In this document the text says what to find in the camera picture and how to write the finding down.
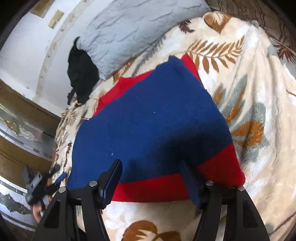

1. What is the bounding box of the red and blue knit sweater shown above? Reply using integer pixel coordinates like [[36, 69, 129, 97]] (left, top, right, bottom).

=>
[[67, 55, 245, 203]]

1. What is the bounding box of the black clothing pile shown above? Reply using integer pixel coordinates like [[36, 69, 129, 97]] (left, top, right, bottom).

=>
[[67, 37, 99, 105]]

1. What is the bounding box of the person's hand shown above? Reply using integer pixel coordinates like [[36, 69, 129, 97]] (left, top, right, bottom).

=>
[[32, 205, 43, 223]]

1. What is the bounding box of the brown wooden wardrobe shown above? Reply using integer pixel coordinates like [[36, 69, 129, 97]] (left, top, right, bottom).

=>
[[1, 82, 60, 240]]

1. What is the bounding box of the cream leaf-print fleece blanket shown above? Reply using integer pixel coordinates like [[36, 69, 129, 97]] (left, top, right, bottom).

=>
[[54, 11, 295, 240]]

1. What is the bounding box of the white bed headboard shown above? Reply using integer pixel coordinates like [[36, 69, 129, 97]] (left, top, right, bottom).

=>
[[0, 0, 112, 117]]

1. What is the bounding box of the grey quilted pillow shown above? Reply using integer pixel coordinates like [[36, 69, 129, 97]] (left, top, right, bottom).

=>
[[76, 0, 211, 80]]

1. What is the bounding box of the brown striped patterned quilt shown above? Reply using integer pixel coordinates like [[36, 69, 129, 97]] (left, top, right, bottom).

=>
[[206, 1, 295, 50]]

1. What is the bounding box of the gold wall switch plate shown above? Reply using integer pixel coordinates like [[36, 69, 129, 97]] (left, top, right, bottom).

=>
[[48, 10, 64, 29]]

